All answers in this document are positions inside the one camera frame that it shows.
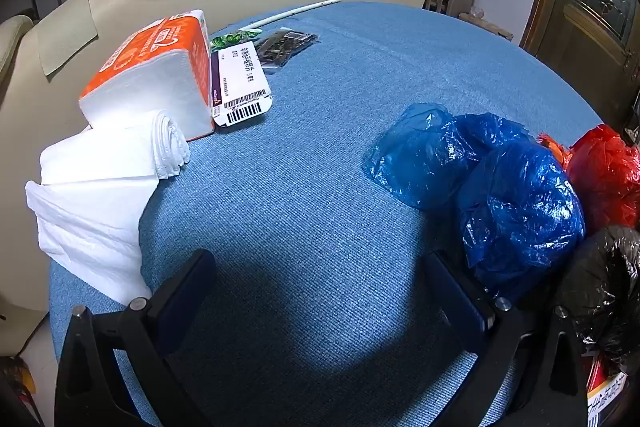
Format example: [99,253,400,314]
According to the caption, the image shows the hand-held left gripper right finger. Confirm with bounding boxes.
[422,251,588,427]

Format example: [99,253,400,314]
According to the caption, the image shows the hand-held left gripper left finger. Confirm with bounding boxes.
[54,249,217,427]

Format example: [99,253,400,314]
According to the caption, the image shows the black plastic bag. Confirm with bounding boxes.
[552,224,640,375]

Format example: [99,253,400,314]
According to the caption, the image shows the red plastic bag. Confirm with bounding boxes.
[567,124,640,235]

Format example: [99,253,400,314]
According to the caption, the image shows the crumpled blue plastic bag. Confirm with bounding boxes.
[454,113,587,300]
[362,103,481,212]

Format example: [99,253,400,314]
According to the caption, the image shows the unrolled white tissue paper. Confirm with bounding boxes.
[25,109,192,305]

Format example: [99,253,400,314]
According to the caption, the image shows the red printed box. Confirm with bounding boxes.
[582,352,631,427]

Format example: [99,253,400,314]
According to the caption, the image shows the small orange wrapper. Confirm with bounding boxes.
[537,133,572,170]

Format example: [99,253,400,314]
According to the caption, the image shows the blue tablecloth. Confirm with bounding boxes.
[47,1,606,427]

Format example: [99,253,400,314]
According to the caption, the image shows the white barcode card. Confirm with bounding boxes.
[210,41,273,128]

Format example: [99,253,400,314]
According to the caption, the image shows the orange tissue pack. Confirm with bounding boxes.
[78,9,217,142]

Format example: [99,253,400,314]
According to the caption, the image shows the green wrapper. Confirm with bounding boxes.
[210,31,262,50]

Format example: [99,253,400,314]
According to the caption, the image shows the dark plastic packet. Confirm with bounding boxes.
[255,28,320,75]

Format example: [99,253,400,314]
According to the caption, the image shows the thin white stick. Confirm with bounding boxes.
[240,0,342,32]

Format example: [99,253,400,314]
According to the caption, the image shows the wooden double door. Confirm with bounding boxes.
[520,0,640,128]

